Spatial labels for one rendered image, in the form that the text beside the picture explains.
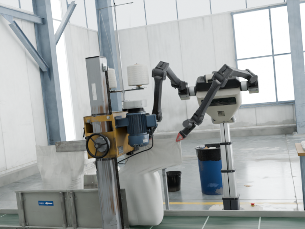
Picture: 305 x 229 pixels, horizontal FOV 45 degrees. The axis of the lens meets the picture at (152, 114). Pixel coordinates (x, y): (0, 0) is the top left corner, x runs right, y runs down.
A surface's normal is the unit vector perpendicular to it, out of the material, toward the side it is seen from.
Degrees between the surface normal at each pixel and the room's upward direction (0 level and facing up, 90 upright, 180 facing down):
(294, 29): 90
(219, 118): 130
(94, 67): 90
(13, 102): 90
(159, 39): 90
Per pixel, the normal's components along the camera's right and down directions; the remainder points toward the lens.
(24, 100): 0.94, -0.07
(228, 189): -0.32, 0.08
